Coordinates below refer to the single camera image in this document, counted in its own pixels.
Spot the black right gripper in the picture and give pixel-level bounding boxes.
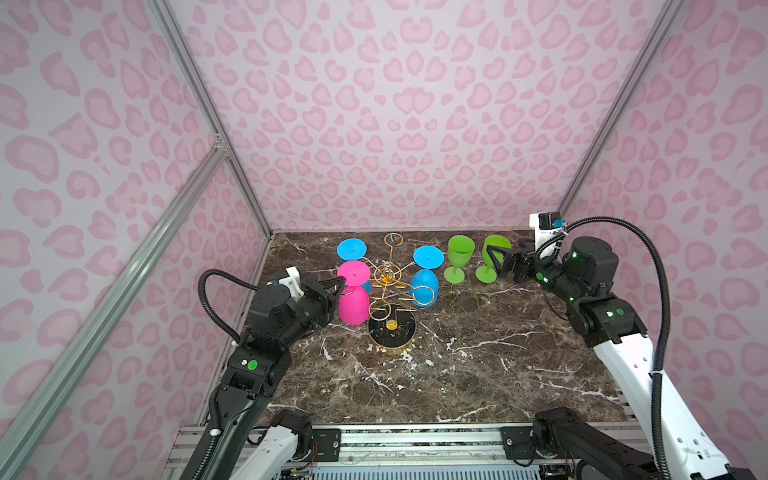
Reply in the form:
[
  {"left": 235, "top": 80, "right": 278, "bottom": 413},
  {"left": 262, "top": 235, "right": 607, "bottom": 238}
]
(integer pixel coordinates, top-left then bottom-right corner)
[{"left": 487, "top": 235, "right": 587, "bottom": 304}]

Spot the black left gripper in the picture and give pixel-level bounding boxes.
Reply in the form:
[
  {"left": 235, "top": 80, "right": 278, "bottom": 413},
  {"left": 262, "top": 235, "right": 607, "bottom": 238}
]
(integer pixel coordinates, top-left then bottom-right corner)
[{"left": 278, "top": 273, "right": 344, "bottom": 353}]

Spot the green wine glass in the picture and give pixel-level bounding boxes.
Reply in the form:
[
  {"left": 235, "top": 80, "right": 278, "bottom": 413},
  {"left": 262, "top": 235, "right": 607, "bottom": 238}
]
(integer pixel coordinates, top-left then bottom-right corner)
[
  {"left": 475, "top": 235, "right": 511, "bottom": 284},
  {"left": 443, "top": 235, "right": 475, "bottom": 285}
]

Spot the pink wine glass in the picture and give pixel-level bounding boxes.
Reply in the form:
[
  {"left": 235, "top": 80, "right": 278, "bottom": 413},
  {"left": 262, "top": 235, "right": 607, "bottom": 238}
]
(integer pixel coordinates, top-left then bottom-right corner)
[{"left": 338, "top": 261, "right": 370, "bottom": 325}]

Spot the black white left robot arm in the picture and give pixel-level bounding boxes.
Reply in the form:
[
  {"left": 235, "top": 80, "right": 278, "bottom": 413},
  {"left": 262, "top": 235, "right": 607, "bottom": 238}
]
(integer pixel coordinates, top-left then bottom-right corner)
[{"left": 182, "top": 267, "right": 347, "bottom": 479}]

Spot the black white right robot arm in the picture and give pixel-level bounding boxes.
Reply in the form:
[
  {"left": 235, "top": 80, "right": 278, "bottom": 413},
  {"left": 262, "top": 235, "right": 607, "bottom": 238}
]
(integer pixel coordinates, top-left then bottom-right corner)
[{"left": 485, "top": 237, "right": 754, "bottom": 479}]

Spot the blue wine glass front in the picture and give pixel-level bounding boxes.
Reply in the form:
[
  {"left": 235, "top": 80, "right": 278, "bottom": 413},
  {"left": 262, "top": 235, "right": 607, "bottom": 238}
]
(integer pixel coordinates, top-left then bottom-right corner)
[{"left": 336, "top": 238, "right": 372, "bottom": 294}]

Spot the blue wine glass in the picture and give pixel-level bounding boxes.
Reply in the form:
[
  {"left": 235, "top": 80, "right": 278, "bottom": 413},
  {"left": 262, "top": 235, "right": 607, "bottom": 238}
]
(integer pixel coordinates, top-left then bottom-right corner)
[
  {"left": 336, "top": 238, "right": 372, "bottom": 294},
  {"left": 410, "top": 246, "right": 445, "bottom": 308}
]

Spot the blue wine glass rear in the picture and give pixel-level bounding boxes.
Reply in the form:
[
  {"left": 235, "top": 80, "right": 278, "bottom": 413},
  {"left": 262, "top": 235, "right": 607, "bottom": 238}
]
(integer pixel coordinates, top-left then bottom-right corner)
[{"left": 410, "top": 246, "right": 445, "bottom": 308}]

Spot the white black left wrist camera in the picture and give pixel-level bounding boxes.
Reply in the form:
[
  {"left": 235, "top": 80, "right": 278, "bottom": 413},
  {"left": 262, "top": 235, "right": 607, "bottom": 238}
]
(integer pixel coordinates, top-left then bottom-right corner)
[{"left": 269, "top": 266, "right": 304, "bottom": 301}]

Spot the gold wire wine glass rack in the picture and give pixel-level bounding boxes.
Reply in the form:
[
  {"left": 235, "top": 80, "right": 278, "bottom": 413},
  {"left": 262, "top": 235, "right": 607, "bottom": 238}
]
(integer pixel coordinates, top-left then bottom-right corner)
[{"left": 363, "top": 232, "right": 437, "bottom": 352}]

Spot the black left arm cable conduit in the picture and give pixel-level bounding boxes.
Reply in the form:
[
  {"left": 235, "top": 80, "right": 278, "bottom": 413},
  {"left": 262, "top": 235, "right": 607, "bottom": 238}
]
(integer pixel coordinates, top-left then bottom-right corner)
[{"left": 197, "top": 268, "right": 262, "bottom": 344}]

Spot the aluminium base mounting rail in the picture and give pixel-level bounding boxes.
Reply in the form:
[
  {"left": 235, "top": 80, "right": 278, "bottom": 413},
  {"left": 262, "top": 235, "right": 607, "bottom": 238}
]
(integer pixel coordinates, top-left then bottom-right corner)
[{"left": 160, "top": 422, "right": 691, "bottom": 480}]

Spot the aluminium frame rail left wall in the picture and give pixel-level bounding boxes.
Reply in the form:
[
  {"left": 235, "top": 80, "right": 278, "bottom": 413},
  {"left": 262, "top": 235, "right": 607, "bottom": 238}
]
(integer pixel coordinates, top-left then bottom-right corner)
[{"left": 1, "top": 145, "right": 228, "bottom": 479}]

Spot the aluminium frame corner post right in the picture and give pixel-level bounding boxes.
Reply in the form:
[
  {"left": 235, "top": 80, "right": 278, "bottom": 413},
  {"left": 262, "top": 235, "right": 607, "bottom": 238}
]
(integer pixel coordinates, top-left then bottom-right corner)
[{"left": 558, "top": 0, "right": 690, "bottom": 214}]

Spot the aluminium frame corner post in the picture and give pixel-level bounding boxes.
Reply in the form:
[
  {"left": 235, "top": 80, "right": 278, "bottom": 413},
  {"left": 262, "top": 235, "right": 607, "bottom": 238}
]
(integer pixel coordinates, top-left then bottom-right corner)
[
  {"left": 558, "top": 0, "right": 690, "bottom": 214},
  {"left": 146, "top": 0, "right": 274, "bottom": 240}
]

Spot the aluminium frame corner post left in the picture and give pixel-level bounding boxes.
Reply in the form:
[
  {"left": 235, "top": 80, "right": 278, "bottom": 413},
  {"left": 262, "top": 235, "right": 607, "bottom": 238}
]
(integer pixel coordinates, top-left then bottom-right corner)
[{"left": 146, "top": 0, "right": 274, "bottom": 240}]

